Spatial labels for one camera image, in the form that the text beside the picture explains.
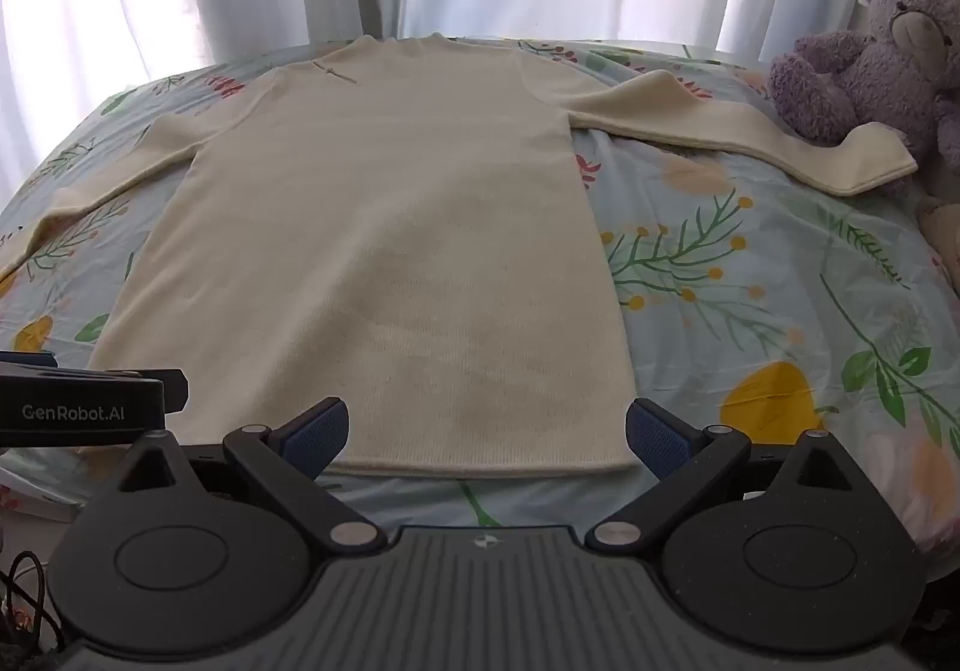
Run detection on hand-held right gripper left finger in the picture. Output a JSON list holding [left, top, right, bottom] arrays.
[[112, 397, 385, 552]]

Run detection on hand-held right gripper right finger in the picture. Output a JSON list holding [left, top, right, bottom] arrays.
[[585, 397, 856, 552]]

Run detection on cream knit sweater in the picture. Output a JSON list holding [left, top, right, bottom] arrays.
[[0, 32, 920, 479]]

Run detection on floral bed sheet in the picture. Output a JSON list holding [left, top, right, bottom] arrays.
[[0, 37, 960, 556]]

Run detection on beige plush toy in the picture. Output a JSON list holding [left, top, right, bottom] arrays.
[[919, 195, 960, 254]]

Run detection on purple teddy bear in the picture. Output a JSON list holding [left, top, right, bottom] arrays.
[[766, 0, 960, 198]]

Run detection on black cable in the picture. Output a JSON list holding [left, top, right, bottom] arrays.
[[0, 549, 70, 651]]

